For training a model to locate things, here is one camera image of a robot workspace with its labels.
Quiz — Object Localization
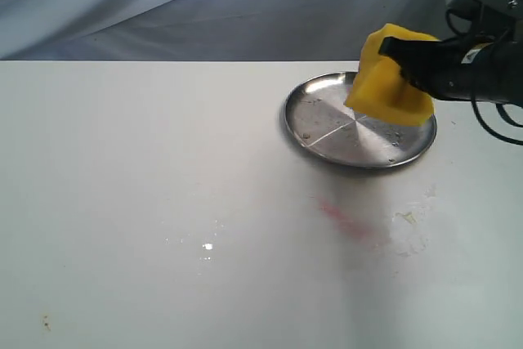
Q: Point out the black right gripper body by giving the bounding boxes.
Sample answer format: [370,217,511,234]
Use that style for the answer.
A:
[427,41,522,105]

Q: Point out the yellow sponge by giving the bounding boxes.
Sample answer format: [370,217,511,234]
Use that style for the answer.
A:
[345,23,436,127]

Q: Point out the spilled liquid puddle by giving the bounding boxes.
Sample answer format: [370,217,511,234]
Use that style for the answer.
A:
[384,183,436,258]

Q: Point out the round steel plate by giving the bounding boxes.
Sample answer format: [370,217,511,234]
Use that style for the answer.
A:
[283,72,437,170]

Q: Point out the white backdrop sheet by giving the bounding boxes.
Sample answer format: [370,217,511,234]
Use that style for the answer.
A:
[1,0,449,61]

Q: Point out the black cable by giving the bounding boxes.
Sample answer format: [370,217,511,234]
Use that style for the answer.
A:
[443,5,523,141]

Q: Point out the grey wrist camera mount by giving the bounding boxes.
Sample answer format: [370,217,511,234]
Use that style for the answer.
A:
[445,0,522,37]

